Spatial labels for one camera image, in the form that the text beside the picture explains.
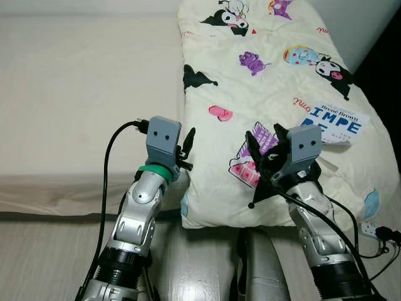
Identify white book blue letters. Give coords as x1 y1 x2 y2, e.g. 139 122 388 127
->
299 102 372 146

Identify grey right robot leg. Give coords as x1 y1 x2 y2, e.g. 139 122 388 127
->
235 229 292 301

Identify white power strip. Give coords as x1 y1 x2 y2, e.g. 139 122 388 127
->
358 221 401 243

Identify cream bed mattress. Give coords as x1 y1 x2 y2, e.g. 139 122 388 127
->
0 0 401 220

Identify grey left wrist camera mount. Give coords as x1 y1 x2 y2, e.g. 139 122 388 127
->
145 117 182 169

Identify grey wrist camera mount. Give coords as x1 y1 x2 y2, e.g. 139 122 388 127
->
145 117 182 169
276 124 323 182

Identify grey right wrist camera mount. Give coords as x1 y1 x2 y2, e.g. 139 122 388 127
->
276 124 323 182

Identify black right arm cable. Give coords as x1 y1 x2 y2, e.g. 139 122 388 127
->
269 185 380 298

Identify thin black floor cable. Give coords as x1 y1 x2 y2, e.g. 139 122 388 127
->
326 198 401 281

